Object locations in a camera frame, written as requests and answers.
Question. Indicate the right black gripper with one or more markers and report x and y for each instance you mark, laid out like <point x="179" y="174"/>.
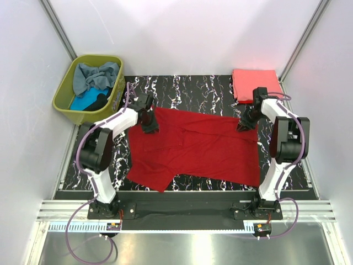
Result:
<point x="246" y="125"/>

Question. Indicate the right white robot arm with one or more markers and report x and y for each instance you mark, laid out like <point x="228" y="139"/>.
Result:
<point x="288" y="146"/>

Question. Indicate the olive green plastic bin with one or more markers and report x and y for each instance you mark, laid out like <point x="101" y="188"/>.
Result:
<point x="64" y="95"/>

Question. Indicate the folded coral t shirt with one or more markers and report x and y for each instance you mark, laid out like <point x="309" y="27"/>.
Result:
<point x="245" y="81"/>

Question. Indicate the grey t shirt in bin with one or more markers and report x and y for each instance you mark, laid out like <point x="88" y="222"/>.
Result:
<point x="87" y="77"/>

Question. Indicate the blue t shirt in bin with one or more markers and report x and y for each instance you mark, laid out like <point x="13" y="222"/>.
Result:
<point x="88" y="97"/>

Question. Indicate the red t shirt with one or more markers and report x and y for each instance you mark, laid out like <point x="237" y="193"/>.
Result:
<point x="194" y="144"/>

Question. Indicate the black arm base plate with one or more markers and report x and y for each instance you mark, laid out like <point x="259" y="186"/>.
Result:
<point x="177" y="211"/>

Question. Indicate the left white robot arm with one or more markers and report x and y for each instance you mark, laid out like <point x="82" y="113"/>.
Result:
<point x="94" y="151"/>

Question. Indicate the black t shirt in bin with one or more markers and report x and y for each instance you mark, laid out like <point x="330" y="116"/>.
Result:
<point x="99" y="103"/>

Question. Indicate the slotted white cable duct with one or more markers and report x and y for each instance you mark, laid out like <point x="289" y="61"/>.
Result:
<point x="90" y="227"/>

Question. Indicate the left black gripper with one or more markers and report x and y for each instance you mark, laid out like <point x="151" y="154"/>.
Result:
<point x="154" y="126"/>

